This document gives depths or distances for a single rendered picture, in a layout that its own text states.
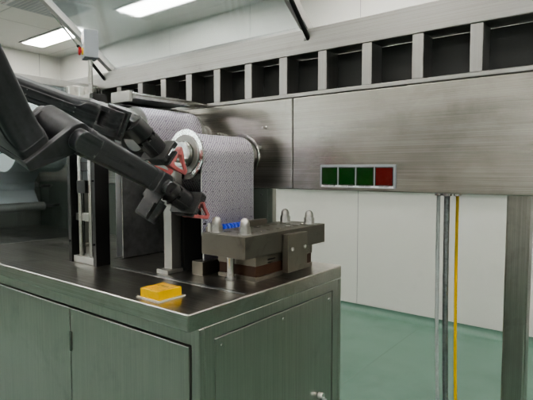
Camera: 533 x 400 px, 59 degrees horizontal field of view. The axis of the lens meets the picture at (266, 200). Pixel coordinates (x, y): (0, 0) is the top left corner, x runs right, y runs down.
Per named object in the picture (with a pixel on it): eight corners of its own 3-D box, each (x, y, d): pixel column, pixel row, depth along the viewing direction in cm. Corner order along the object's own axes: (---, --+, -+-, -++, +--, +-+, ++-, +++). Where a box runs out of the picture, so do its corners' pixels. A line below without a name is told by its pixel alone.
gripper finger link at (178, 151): (185, 182, 130) (164, 160, 124) (168, 182, 134) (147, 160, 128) (197, 163, 133) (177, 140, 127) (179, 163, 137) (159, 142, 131)
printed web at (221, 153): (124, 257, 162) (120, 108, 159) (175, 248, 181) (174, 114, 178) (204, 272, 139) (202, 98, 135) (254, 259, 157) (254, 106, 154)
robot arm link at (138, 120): (124, 130, 118) (140, 115, 119) (116, 122, 123) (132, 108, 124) (141, 148, 123) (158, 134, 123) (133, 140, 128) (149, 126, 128)
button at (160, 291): (139, 297, 113) (139, 286, 113) (162, 291, 119) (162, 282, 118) (159, 301, 109) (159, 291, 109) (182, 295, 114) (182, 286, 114)
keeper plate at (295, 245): (282, 272, 136) (282, 234, 135) (301, 267, 144) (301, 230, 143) (289, 273, 134) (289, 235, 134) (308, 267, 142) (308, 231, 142)
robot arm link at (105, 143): (86, 124, 80) (40, 98, 82) (68, 153, 79) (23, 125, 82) (182, 182, 121) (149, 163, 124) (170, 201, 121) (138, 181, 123)
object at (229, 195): (201, 235, 138) (200, 171, 137) (252, 228, 156) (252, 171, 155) (202, 236, 137) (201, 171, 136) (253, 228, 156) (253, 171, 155)
